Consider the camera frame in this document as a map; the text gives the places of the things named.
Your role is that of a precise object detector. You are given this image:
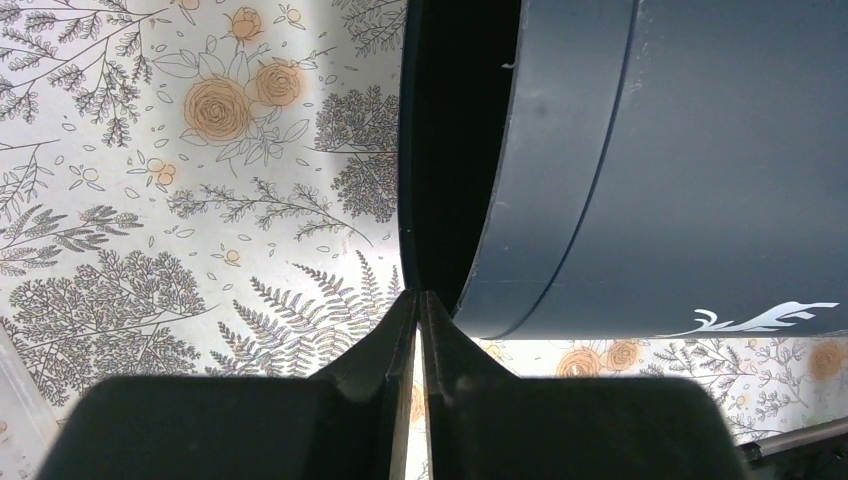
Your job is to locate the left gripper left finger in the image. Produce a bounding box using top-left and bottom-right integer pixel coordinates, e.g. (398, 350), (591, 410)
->
(38, 290), (418, 479)

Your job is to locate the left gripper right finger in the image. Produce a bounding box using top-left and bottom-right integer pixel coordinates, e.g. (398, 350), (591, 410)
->
(420, 292), (748, 479)

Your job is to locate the dark blue round bin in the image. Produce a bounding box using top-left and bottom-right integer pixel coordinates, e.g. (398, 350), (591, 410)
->
(398, 1), (847, 339)

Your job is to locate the floral table mat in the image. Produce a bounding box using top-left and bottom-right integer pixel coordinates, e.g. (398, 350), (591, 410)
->
(1, 1), (847, 479)

